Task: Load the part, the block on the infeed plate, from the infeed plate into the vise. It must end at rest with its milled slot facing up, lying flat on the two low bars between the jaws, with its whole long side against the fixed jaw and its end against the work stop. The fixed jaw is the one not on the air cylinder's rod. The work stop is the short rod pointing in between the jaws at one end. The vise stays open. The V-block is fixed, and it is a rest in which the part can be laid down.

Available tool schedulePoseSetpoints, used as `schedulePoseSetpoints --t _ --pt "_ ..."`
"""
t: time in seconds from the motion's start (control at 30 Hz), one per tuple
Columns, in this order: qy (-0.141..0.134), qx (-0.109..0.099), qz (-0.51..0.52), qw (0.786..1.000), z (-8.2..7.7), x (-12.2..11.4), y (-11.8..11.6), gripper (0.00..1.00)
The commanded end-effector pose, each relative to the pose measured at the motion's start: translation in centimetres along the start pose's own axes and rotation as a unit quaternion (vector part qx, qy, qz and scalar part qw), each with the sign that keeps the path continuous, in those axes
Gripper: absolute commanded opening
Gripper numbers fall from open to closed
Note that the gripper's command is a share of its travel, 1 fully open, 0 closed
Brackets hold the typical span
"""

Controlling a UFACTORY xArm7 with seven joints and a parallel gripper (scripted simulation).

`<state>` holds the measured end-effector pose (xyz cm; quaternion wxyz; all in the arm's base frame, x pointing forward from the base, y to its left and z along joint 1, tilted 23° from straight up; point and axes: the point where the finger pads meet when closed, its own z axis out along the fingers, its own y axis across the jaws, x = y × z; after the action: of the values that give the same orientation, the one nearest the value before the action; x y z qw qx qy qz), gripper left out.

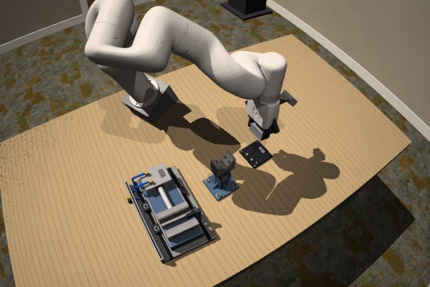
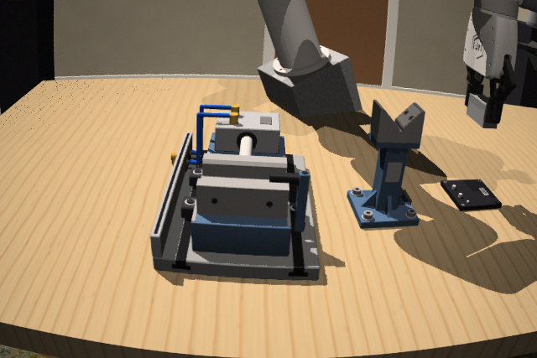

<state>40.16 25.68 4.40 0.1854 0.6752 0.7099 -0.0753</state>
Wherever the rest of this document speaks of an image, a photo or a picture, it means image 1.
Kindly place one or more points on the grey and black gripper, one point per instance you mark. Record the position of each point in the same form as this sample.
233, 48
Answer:
265, 115

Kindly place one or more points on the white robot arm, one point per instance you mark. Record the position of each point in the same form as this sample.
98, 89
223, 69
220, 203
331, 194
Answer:
116, 39

